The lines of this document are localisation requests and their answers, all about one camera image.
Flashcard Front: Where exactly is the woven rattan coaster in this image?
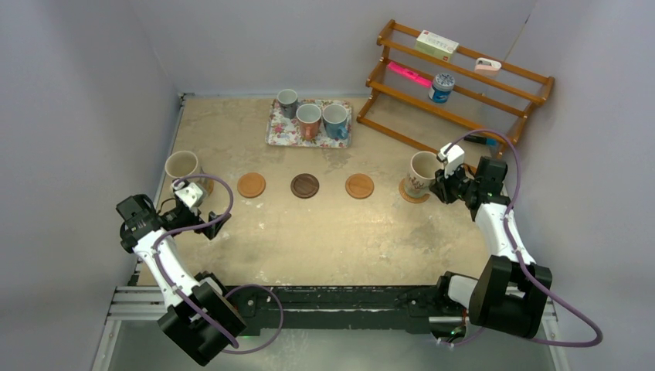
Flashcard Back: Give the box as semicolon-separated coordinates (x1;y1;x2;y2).
198;177;214;196
399;177;429;203

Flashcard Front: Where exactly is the tall beige mug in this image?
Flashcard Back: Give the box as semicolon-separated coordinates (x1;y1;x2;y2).
403;151;441;199

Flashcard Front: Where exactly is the white green box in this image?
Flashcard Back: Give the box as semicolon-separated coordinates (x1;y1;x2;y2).
414;30;460;63

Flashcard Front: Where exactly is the light wooden coaster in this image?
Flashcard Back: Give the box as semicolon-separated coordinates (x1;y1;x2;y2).
237;172;266;198

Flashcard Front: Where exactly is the pink mug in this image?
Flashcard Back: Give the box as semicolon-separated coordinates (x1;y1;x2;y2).
296;104;322;141

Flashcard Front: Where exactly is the blue mug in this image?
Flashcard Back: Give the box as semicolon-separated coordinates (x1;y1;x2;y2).
322;104;349;140

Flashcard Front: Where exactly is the blue white jar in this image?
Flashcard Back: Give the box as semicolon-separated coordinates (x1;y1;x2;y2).
428;73;455;104

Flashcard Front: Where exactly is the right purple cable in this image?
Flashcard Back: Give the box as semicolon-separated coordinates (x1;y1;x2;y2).
437;128;604;349

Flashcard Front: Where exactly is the wooden rack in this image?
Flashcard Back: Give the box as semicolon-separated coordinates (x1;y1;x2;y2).
356;19;555;157

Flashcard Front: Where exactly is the small grey mug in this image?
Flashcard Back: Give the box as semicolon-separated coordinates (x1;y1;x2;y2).
277;89;298;120

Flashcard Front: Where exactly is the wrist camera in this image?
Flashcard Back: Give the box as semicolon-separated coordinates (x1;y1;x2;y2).
171;180;207;209
436;143;465;178

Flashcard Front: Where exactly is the black blue marker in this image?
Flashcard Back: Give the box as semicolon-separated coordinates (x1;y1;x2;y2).
464;134;497;147

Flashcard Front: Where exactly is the pink white tape dispenser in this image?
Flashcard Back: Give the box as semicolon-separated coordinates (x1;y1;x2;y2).
473;57;503;78

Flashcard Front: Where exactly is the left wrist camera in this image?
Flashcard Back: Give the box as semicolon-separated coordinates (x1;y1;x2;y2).
171;180;207;209

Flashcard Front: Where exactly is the black aluminium base frame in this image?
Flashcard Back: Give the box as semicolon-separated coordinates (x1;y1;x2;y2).
92;284;569;371

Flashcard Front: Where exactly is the pink highlighter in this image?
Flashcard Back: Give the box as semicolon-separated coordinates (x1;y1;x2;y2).
387;61;432;88

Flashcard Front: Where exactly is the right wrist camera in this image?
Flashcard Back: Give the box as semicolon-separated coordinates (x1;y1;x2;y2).
436;143;465;178

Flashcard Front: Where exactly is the beige mug with pattern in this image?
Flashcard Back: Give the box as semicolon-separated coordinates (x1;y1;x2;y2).
165;151;205;184

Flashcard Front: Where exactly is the orange coaster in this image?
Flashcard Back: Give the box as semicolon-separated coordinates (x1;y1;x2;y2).
345;173;375;199

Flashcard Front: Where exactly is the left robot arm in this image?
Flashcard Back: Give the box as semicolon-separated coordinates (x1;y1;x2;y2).
116;194;246;366

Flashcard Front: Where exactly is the dark wooden coaster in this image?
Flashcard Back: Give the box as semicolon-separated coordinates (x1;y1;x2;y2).
290;173;320;199

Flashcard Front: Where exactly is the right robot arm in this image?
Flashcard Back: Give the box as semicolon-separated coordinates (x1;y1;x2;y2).
429;155;552;339

